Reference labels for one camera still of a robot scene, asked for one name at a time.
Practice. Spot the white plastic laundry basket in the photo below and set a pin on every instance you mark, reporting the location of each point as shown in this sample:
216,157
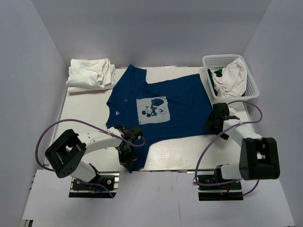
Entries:
216,62

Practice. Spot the folded white t-shirt lower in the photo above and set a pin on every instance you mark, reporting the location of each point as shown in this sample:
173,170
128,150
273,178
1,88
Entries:
90,77

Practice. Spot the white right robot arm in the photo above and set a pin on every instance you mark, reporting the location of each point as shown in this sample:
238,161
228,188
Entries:
258,156

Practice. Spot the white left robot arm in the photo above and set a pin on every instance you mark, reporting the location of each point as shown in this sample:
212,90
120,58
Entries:
66,153

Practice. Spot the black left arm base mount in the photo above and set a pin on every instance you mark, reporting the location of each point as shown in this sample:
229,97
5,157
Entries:
108,180

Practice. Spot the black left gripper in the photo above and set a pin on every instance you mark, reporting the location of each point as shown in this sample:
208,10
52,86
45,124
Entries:
127,161

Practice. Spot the blue Mickey print t-shirt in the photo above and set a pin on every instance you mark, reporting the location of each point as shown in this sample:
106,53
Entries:
165,110

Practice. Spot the crumpled white t-shirt in basket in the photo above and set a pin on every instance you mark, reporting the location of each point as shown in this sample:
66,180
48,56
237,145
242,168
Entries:
233,82

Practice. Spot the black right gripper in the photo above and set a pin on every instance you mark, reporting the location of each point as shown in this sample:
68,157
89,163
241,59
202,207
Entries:
211,118

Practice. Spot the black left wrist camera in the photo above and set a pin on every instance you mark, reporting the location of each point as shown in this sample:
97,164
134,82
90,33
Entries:
131,135

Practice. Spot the dark green garment in basket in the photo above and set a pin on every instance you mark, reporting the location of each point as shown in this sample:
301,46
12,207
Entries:
217,73

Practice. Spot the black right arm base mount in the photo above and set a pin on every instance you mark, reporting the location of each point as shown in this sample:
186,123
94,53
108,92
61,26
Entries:
228,192

